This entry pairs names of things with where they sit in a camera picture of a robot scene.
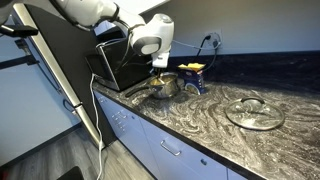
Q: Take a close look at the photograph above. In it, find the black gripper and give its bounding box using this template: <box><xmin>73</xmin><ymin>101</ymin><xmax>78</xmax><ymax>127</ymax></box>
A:
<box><xmin>153</xmin><ymin>66</ymin><xmax>169</xmax><ymax>80</ymax></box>

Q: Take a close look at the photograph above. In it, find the glass lid with black handle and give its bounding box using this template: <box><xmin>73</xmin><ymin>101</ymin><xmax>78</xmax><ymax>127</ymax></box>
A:
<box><xmin>224</xmin><ymin>95</ymin><xmax>287</xmax><ymax>132</ymax></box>

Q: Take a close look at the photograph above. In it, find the yellow cooked pasta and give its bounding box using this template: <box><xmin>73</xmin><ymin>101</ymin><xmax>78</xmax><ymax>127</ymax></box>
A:
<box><xmin>151</xmin><ymin>74</ymin><xmax>177</xmax><ymax>87</ymax></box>

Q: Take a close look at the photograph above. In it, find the black steel microwave oven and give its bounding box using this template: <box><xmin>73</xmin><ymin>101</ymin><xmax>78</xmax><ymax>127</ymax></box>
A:
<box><xmin>84</xmin><ymin>35</ymin><xmax>158</xmax><ymax>92</ymax></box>

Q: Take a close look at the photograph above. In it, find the small metal drawer pull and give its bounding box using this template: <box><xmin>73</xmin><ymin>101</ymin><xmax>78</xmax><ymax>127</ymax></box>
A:
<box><xmin>111</xmin><ymin>110</ymin><xmax>130</xmax><ymax>121</ymax></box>
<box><xmin>116</xmin><ymin>121</ymin><xmax>129</xmax><ymax>132</ymax></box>

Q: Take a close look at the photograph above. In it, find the black metal bar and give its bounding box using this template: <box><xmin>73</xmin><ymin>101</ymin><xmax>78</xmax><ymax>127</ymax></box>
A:
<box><xmin>0</xmin><ymin>54</ymin><xmax>40</xmax><ymax>71</ymax></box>
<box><xmin>0</xmin><ymin>23</ymin><xmax>40</xmax><ymax>38</ymax></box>

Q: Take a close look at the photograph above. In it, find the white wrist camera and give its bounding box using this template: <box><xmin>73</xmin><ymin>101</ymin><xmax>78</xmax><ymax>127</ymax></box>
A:
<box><xmin>151</xmin><ymin>49</ymin><xmax>172</xmax><ymax>70</ymax></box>

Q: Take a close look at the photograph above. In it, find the steel saucepan with black handle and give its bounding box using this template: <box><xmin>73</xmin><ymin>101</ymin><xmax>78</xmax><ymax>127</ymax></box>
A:
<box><xmin>124</xmin><ymin>71</ymin><xmax>182</xmax><ymax>100</ymax></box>

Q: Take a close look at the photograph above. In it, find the grey power cable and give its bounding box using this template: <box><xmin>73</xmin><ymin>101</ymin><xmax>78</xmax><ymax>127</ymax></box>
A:
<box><xmin>95</xmin><ymin>37</ymin><xmax>221</xmax><ymax>52</ymax></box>

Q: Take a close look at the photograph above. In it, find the black power cable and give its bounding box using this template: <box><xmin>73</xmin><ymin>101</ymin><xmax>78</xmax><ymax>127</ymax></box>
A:
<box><xmin>195</xmin><ymin>34</ymin><xmax>221</xmax><ymax>74</ymax></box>

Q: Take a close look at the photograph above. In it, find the white wall outlet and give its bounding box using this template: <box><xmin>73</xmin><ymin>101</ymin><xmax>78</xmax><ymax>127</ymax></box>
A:
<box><xmin>202</xmin><ymin>29</ymin><xmax>224</xmax><ymax>50</ymax></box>

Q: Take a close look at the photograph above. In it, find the metal drawer handle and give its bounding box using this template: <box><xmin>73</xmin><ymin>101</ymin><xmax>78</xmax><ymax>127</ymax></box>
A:
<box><xmin>159</xmin><ymin>139</ymin><xmax>183</xmax><ymax>158</ymax></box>

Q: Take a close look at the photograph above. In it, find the white hanging cable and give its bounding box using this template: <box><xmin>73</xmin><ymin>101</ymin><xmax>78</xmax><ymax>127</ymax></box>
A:
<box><xmin>88</xmin><ymin>73</ymin><xmax>106</xmax><ymax>180</ymax></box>

